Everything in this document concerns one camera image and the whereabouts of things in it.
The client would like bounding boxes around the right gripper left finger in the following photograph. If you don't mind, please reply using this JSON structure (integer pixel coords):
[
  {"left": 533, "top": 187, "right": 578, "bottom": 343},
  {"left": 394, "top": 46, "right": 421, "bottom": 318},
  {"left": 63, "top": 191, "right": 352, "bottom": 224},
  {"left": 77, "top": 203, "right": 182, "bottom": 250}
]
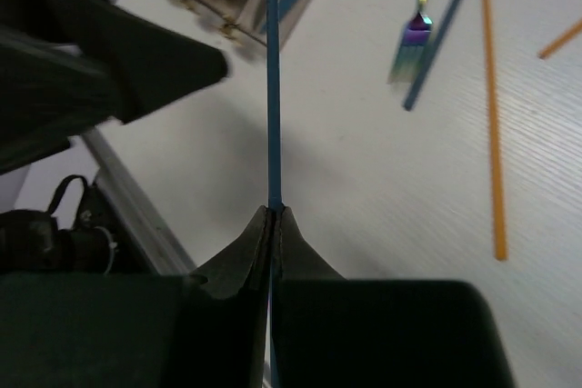
[{"left": 1, "top": 207, "right": 272, "bottom": 387}]

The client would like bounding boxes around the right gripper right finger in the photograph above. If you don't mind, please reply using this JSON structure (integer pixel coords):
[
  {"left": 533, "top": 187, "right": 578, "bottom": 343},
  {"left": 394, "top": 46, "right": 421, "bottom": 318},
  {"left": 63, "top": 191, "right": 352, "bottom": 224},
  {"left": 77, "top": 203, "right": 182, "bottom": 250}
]
[{"left": 272, "top": 208, "right": 515, "bottom": 388}]

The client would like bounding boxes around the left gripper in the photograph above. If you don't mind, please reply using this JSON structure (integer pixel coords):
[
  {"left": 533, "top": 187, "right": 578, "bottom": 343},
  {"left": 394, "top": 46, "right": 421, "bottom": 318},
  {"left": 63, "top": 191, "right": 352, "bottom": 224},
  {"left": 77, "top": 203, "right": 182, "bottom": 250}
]
[{"left": 1, "top": 0, "right": 228, "bottom": 174}]

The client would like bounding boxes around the orange chopstick long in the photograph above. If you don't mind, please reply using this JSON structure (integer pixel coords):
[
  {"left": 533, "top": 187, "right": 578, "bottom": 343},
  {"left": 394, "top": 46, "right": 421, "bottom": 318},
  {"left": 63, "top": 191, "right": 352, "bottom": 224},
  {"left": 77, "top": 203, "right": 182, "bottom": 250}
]
[{"left": 481, "top": 0, "right": 508, "bottom": 262}]

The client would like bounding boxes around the rainbow fork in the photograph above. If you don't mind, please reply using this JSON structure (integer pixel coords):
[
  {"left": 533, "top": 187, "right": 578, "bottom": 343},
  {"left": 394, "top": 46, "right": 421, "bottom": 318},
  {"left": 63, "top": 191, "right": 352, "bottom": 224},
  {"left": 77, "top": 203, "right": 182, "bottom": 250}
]
[{"left": 387, "top": 0, "right": 433, "bottom": 84}]

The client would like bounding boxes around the orange chopstick short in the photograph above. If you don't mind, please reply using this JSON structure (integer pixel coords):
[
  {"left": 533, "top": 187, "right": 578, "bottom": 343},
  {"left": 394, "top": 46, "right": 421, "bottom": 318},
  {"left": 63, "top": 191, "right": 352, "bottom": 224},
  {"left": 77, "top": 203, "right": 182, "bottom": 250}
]
[{"left": 537, "top": 19, "right": 582, "bottom": 59}]

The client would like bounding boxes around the aluminium table frame rail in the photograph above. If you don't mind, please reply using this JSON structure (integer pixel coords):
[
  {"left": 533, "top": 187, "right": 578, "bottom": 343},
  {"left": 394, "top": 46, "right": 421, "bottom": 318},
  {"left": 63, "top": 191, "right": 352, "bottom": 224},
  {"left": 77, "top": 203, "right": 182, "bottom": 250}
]
[{"left": 81, "top": 128, "right": 196, "bottom": 275}]

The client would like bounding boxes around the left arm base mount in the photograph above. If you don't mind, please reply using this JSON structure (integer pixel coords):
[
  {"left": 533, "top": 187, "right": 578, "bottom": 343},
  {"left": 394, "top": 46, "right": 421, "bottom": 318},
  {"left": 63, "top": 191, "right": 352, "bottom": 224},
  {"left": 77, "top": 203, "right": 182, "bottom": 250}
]
[{"left": 1, "top": 174, "right": 153, "bottom": 274}]

